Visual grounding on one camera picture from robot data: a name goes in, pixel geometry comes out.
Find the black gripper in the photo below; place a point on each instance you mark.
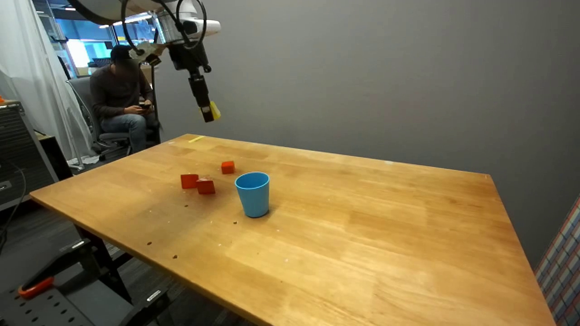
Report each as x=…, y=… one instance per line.
x=193, y=65

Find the black table leg frame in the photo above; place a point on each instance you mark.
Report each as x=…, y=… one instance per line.
x=100, y=259

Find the black equipment cabinet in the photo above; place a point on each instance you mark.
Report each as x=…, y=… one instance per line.
x=19, y=151

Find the yellow tape strip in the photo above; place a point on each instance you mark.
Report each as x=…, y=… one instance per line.
x=196, y=140

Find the red block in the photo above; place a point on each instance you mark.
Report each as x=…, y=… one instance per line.
x=189, y=181
x=229, y=167
x=207, y=187

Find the seated person in dark clothes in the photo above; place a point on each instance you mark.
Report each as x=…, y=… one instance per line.
x=115, y=91

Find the yellow block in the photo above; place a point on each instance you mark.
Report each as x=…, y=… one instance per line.
x=214, y=111

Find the plaid fabric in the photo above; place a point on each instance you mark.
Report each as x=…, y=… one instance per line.
x=562, y=272

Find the white curtain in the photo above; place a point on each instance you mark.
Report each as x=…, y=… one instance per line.
x=37, y=73

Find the blue plastic cup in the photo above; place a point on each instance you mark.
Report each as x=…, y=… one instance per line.
x=254, y=196

